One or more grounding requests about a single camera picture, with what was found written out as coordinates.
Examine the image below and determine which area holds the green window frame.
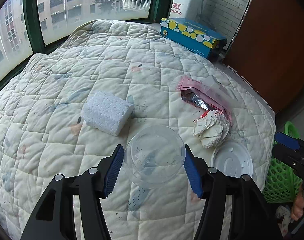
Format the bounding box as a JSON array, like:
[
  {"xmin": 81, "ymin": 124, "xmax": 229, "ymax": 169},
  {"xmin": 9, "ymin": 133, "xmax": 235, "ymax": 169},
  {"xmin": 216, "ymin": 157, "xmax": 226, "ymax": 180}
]
[{"xmin": 0, "ymin": 0, "xmax": 256, "ymax": 98}]

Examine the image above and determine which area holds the white quilted mattress pad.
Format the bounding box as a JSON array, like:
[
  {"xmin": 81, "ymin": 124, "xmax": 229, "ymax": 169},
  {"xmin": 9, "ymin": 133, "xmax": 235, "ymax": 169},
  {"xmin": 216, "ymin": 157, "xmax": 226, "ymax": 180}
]
[{"xmin": 0, "ymin": 20, "xmax": 275, "ymax": 239}]

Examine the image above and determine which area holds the person's right hand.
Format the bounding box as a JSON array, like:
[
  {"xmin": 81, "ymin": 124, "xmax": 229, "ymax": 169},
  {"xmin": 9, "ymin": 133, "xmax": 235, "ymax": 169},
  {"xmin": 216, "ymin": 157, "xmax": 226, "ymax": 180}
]
[{"xmin": 291, "ymin": 186, "xmax": 304, "ymax": 221}]

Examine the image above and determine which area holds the brown wooden panel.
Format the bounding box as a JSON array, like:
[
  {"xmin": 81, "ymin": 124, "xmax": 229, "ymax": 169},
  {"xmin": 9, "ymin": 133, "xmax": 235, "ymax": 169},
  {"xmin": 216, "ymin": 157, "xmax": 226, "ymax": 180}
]
[{"xmin": 224, "ymin": 0, "xmax": 304, "ymax": 113}]

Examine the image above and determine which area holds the clear plastic cup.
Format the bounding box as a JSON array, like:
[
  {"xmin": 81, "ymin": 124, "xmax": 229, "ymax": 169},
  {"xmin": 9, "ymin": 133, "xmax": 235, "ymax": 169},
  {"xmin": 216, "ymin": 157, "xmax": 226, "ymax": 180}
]
[{"xmin": 123, "ymin": 125, "xmax": 186, "ymax": 189}]

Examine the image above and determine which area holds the white paper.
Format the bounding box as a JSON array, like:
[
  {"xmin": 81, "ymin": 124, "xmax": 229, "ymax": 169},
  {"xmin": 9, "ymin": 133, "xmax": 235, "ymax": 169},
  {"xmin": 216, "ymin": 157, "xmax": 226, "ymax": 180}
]
[{"xmin": 193, "ymin": 110, "xmax": 230, "ymax": 148}]

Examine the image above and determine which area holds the blue yellow tissue box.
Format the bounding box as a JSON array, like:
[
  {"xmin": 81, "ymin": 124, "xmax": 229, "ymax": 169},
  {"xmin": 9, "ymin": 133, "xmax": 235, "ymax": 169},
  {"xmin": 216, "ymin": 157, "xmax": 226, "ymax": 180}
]
[{"xmin": 160, "ymin": 18, "xmax": 227, "ymax": 61}]

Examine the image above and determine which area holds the white plastic cup lid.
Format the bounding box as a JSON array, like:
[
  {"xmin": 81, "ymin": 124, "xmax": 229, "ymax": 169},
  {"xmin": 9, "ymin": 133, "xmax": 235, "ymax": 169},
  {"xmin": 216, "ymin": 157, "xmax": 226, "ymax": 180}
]
[{"xmin": 211, "ymin": 139, "xmax": 253, "ymax": 178}]

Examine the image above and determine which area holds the green plastic mesh trash basket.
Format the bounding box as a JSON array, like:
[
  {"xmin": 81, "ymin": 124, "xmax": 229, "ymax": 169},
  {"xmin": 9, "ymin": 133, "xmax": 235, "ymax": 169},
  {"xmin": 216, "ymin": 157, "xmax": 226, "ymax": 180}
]
[{"xmin": 262, "ymin": 121, "xmax": 304, "ymax": 204}]

